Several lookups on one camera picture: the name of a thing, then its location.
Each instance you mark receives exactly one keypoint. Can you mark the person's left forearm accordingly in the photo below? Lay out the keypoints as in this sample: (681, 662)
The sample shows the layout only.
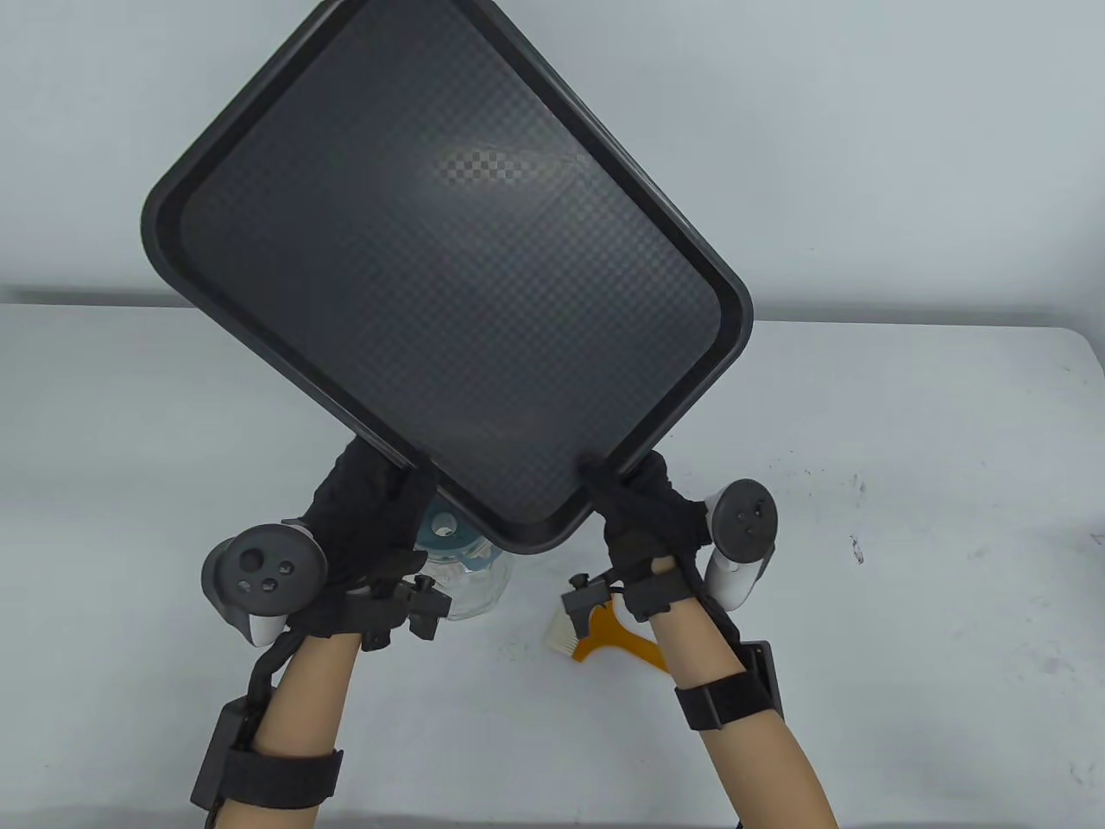
(302, 699)

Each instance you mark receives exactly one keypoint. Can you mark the person's right forearm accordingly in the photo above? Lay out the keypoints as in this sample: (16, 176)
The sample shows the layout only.
(742, 768)

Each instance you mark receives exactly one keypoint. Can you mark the person's left hand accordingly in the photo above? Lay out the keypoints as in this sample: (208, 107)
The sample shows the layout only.
(371, 518)

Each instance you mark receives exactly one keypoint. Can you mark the person's right hand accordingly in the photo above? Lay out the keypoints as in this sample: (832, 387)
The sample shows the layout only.
(647, 527)

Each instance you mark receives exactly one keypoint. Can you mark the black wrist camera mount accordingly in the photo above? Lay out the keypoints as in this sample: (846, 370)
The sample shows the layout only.
(591, 594)
(414, 609)

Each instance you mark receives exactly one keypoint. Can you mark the black food tray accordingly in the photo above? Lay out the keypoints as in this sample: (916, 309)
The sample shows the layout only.
(449, 276)

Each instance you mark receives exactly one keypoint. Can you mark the black wrist sensor box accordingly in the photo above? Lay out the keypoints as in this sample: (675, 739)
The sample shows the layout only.
(764, 673)
(220, 760)

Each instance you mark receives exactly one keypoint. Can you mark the blue plastic funnel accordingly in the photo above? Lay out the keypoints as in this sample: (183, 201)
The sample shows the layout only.
(449, 540)

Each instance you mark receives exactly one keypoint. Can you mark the grey tracking controller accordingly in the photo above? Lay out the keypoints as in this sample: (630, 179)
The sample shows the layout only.
(742, 518)
(259, 570)

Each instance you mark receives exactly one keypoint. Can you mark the clear glass jar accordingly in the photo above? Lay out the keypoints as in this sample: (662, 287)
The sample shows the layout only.
(479, 587)

